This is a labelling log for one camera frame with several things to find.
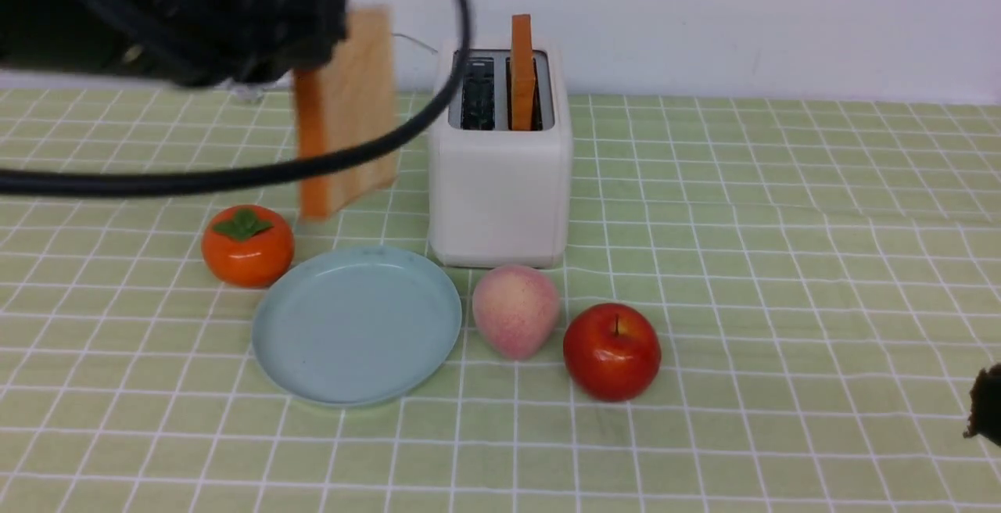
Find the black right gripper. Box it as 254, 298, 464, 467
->
963, 363, 1001, 447

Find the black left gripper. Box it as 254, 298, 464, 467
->
1, 0, 348, 88

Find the toast slice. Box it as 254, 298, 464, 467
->
292, 5, 398, 221
510, 14, 537, 131

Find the orange persimmon with green leaf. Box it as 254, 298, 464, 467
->
201, 204, 296, 289

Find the white two-slot toaster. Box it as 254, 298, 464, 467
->
428, 37, 573, 268

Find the light blue round plate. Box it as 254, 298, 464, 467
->
251, 246, 464, 407

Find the red apple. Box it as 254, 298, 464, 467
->
562, 303, 662, 402

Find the pink peach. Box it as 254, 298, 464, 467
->
472, 266, 561, 362

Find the white power cord with plug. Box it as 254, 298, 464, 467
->
231, 32, 439, 103

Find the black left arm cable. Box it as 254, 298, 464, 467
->
0, 0, 475, 199

